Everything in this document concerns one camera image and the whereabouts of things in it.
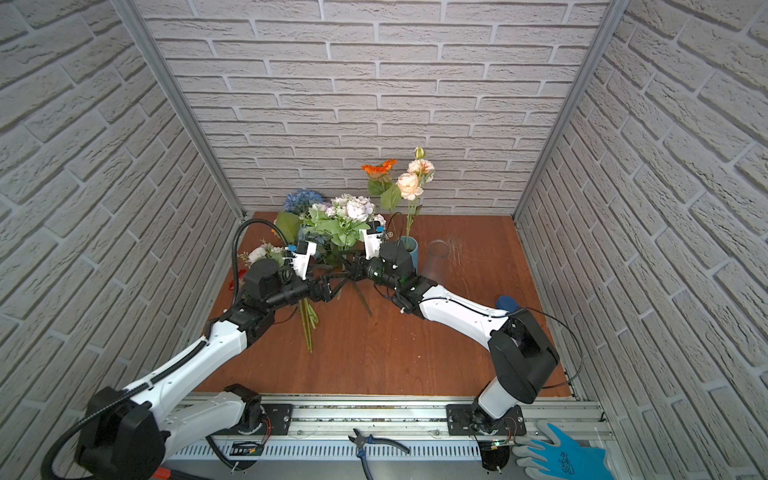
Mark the aluminium rail frame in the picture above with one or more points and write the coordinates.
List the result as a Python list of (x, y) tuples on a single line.
[(322, 425)]

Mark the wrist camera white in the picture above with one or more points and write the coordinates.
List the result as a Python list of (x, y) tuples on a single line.
[(301, 254), (372, 238)]

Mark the clear ribbed glass vase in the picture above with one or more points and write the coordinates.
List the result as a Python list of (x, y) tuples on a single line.
[(437, 263)]

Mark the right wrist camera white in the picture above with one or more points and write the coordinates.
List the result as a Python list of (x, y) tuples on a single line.
[(372, 238)]

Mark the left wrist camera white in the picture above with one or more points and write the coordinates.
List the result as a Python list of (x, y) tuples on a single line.
[(301, 254)]

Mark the white pink flower bunch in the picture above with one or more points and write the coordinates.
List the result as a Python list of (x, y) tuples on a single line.
[(256, 321)]

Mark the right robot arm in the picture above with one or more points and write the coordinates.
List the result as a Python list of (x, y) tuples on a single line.
[(522, 354)]

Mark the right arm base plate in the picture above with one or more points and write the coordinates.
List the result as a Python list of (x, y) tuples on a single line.
[(470, 419)]

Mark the teal ceramic vase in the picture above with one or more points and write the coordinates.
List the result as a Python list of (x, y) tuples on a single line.
[(411, 246)]

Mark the white lilac flower bouquet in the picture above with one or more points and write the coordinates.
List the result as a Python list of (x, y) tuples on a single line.
[(335, 227)]

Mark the blue spray bottle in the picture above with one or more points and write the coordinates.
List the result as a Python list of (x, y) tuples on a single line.
[(507, 303)]

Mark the orange gerbera flower stem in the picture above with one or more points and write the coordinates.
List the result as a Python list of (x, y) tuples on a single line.
[(381, 184)]

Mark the blue hydrangea flower stem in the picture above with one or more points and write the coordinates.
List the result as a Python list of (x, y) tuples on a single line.
[(299, 202)]

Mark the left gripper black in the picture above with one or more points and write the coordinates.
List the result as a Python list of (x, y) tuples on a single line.
[(322, 289)]

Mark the blue work glove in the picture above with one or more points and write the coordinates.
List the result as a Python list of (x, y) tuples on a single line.
[(560, 457)]

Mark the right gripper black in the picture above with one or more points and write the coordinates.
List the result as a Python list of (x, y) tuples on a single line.
[(360, 268)]

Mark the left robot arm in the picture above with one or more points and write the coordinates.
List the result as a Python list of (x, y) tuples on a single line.
[(129, 433)]

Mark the peach rose flower stem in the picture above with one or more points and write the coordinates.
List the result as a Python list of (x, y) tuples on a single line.
[(411, 184)]

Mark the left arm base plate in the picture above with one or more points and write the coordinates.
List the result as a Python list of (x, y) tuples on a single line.
[(270, 419)]

